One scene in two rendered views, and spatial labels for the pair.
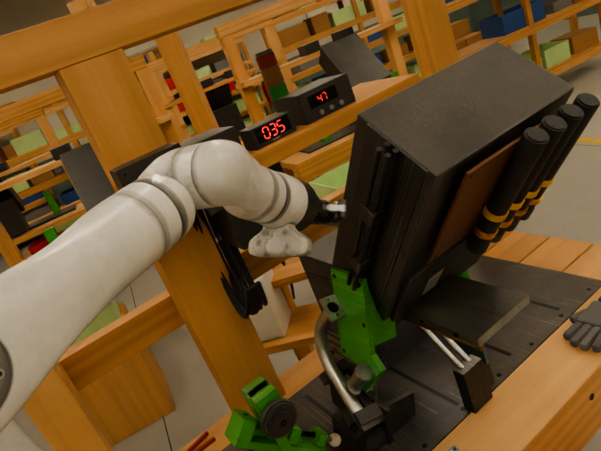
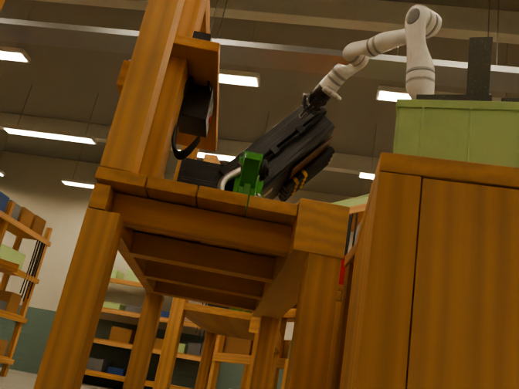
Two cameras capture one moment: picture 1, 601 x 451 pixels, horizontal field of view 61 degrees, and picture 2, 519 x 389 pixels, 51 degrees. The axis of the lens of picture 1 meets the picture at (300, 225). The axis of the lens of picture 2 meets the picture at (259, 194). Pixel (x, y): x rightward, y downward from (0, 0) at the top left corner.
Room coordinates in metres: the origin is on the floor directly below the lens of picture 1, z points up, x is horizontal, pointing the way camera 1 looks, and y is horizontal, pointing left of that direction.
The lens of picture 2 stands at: (0.05, 1.81, 0.38)
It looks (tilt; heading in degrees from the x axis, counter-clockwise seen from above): 20 degrees up; 294
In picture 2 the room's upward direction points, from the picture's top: 10 degrees clockwise
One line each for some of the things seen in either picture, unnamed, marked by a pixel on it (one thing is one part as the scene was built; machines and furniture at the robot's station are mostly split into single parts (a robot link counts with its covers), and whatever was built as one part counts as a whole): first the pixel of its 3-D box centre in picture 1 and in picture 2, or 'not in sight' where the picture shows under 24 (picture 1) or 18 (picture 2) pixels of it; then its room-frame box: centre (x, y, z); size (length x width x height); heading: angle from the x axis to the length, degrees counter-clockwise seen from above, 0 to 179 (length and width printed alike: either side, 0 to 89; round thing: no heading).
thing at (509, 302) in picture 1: (431, 298); not in sight; (0.99, -0.21, 1.11); 0.39 x 0.16 x 0.03; 26
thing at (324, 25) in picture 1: (355, 48); not in sight; (8.89, -1.98, 1.12); 3.22 x 0.55 x 2.23; 106
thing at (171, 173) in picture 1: (179, 191); (361, 51); (0.52, 0.10, 1.65); 0.14 x 0.09 x 0.07; 148
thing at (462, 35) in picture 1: (452, 46); not in sight; (10.33, -4.17, 0.37); 1.20 x 0.81 x 0.74; 108
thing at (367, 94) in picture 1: (263, 148); (189, 101); (1.28, 0.01, 1.52); 0.90 x 0.25 x 0.04; 116
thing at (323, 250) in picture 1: (378, 285); (196, 209); (1.22, -0.14, 1.07); 0.30 x 0.18 x 0.34; 116
